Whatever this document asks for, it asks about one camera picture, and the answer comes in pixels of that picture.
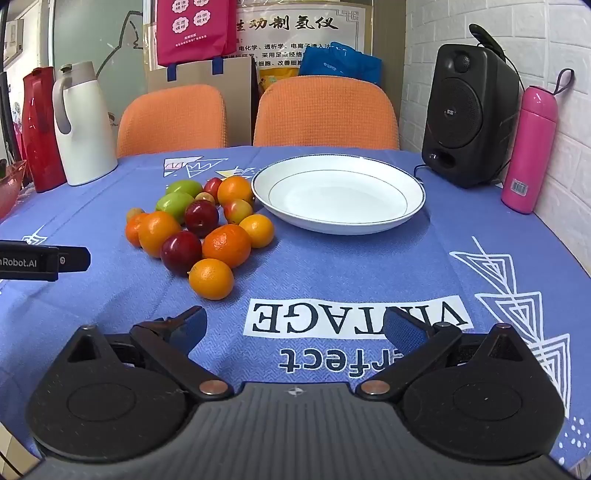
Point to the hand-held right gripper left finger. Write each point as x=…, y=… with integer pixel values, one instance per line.
x=191, y=325

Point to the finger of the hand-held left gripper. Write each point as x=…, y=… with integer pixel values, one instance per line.
x=74, y=259

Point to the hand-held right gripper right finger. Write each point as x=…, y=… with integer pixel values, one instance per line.
x=406, y=330

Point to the orange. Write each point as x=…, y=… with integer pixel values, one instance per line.
x=235, y=190
x=132, y=230
x=211, y=278
x=256, y=230
x=159, y=233
x=226, y=245

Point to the dark red plum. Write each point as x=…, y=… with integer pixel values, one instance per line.
x=202, y=218
x=181, y=252

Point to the small tan round fruit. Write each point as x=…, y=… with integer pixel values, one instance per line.
x=135, y=213

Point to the white plate with blue rim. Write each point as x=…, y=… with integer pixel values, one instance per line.
x=337, y=196

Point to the red glass bowl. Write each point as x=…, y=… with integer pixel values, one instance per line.
x=10, y=184

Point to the blue printed tablecloth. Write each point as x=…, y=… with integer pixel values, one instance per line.
x=323, y=277

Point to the green round fruit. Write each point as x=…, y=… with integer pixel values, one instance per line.
x=184, y=188
x=173, y=206

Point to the red-yellow small apple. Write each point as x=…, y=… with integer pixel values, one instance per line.
x=238, y=211

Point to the small yellow-red fruit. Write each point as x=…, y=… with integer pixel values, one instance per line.
x=204, y=197

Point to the white thermos jug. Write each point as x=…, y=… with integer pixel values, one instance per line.
x=85, y=129

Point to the red thermos jug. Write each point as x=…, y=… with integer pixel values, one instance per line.
x=39, y=124

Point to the small red fruit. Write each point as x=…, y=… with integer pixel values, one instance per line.
x=212, y=187

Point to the orange chair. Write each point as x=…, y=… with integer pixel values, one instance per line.
x=323, y=110
x=171, y=120

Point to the pink water bottle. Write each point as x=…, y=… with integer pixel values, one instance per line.
x=531, y=147

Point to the black speaker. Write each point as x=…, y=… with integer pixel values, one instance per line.
x=461, y=115

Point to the magenta tote bag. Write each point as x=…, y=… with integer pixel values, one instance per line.
x=196, y=32

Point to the yellow packet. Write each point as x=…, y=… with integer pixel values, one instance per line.
x=277, y=76

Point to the blue plastic bag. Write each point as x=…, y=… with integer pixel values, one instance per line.
x=341, y=62

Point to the wall poster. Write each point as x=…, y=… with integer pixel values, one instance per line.
x=300, y=32

